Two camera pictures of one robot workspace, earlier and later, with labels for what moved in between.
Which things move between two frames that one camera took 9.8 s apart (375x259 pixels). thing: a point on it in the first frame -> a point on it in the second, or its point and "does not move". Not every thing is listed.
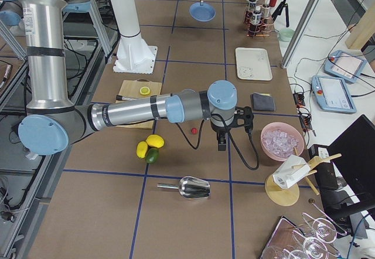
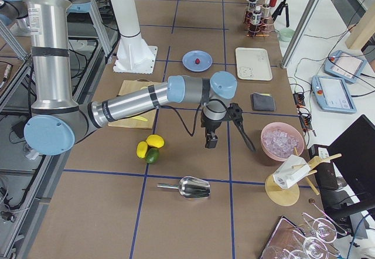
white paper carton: x=292 y=171 does not move
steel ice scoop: x=189 y=187 does not move
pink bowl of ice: x=280 y=140 does not move
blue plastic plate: x=204 y=13 -> x=188 y=61
